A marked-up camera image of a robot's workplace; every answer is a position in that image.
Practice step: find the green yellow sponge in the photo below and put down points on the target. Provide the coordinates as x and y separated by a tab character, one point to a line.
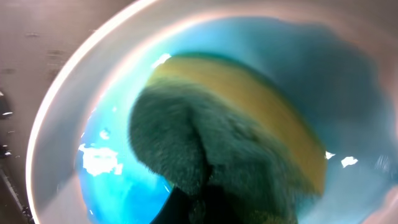
218	130

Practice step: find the white plate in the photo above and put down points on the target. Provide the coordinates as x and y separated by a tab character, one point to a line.
333	61

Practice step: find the brown serving tray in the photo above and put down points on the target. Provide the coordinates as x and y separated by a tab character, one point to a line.
37	38

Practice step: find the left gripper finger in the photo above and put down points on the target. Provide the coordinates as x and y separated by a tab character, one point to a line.
179	208

